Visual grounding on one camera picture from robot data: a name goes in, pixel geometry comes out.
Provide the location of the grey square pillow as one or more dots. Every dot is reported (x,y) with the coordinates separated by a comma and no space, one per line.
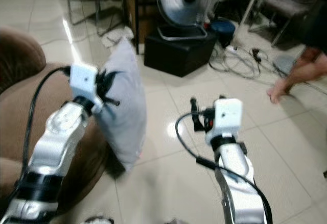
(125,112)

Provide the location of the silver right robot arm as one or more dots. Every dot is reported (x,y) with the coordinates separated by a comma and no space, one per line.
(237,183)

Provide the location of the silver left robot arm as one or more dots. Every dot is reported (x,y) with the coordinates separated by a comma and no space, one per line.
(53,142)

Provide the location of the grey round floor disc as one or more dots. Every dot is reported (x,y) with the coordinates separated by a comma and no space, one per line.
(283,63)

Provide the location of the brown plush sofa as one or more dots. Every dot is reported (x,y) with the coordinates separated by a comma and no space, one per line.
(20,55)

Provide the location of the white power strip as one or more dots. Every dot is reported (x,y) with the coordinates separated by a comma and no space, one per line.
(232,49)

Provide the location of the white crumpled cloth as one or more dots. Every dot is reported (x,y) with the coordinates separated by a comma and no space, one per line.
(116,36)

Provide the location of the black angular box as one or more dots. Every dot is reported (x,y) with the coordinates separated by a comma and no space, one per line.
(179,55)

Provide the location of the blue round container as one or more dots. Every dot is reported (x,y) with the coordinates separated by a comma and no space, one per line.
(223,30)

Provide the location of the person's bare leg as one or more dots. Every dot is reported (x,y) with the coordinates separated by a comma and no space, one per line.
(304,73)

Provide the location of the dark wooden cabinet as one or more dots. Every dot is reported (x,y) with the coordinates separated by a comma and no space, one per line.
(135,4)

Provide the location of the silver round electric fan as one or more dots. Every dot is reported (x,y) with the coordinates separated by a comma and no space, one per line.
(189,2)

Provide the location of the grey cushioned folding chair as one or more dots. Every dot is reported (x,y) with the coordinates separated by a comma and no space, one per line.
(286,4)

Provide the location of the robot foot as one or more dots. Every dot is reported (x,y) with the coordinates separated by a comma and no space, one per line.
(98,220)

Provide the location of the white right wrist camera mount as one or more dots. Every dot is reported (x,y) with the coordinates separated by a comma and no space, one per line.
(227,117)

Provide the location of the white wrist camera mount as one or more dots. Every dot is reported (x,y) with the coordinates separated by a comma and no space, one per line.
(83,81)
(227,117)

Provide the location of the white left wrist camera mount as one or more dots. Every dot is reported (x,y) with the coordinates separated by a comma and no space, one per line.
(83,81)

